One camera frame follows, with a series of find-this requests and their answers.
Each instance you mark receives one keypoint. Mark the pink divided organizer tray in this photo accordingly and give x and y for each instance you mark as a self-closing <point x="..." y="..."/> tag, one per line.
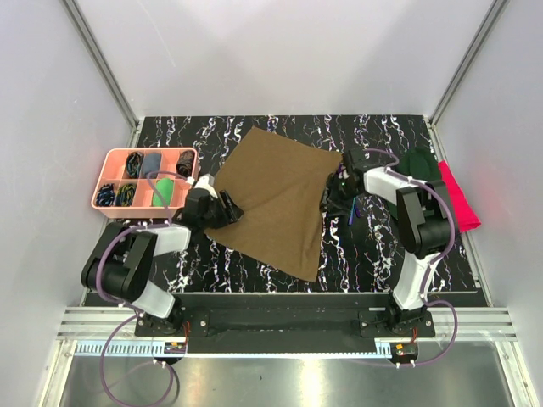
<point x="113" y="171"/>

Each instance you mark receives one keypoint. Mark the brown fabric napkin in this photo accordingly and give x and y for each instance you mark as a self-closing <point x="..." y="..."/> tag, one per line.
<point x="278" y="183"/>

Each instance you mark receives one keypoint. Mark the dark paisley rolled cloth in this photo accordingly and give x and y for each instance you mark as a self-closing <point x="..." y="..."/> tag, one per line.
<point x="184" y="165"/>

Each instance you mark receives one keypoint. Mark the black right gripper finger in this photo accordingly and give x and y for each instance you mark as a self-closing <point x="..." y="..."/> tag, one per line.
<point x="328" y="206"/>
<point x="336" y="179"/>

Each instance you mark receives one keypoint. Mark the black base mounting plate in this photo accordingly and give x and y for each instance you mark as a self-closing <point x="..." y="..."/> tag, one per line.
<point x="278" y="344"/>

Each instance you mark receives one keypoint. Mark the black yellow patterned roll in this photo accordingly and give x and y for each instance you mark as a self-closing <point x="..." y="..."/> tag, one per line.
<point x="125" y="195"/>

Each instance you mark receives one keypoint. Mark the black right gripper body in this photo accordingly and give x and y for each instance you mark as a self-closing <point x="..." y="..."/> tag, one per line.
<point x="342" y="196"/>

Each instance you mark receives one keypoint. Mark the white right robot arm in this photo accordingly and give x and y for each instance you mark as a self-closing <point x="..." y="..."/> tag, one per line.
<point x="426" y="223"/>

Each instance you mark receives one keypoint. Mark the grey-blue rolled cloth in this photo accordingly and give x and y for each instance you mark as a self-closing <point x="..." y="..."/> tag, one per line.
<point x="150" y="165"/>

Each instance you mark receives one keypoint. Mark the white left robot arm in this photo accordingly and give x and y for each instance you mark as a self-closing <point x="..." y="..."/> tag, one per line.
<point x="119" y="267"/>

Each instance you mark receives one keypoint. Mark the aluminium frame rail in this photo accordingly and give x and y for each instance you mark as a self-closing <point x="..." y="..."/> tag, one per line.
<point x="440" y="325"/>

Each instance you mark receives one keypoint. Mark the black blue patterned roll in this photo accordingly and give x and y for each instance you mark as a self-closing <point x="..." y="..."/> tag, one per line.
<point x="106" y="195"/>

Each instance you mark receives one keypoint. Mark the pink red folded cloth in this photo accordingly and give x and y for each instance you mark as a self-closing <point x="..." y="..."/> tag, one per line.
<point x="467" y="219"/>

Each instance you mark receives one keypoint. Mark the black multicolour patterned roll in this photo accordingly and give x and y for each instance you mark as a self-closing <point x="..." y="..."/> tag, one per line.
<point x="133" y="164"/>

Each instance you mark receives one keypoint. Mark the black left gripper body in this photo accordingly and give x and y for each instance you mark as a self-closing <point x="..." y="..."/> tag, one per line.
<point x="214" y="197"/>

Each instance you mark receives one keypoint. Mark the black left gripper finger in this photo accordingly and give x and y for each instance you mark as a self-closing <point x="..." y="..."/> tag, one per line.
<point x="232" y="211"/>
<point x="216" y="217"/>

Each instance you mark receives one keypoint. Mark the green rolled cloth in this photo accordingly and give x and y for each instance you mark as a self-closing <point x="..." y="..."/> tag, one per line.
<point x="163" y="193"/>

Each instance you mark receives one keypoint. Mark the dark green baseball cap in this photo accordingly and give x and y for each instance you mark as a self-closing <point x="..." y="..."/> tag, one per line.
<point x="419" y="163"/>

